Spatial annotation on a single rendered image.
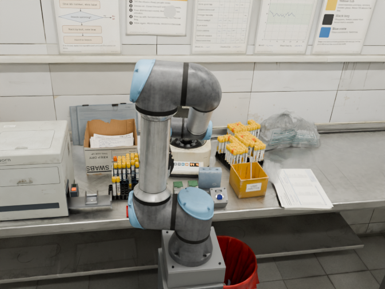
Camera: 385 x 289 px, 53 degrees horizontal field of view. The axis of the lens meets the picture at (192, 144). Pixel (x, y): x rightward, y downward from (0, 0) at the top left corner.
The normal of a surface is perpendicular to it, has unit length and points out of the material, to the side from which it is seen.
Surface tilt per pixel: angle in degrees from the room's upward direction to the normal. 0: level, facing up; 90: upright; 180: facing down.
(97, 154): 97
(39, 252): 0
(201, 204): 10
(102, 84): 90
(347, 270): 0
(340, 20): 92
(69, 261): 0
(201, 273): 90
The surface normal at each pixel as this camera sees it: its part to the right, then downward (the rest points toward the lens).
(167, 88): 0.01, 0.38
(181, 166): 0.05, -0.58
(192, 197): 0.22, -0.83
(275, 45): 0.15, 0.54
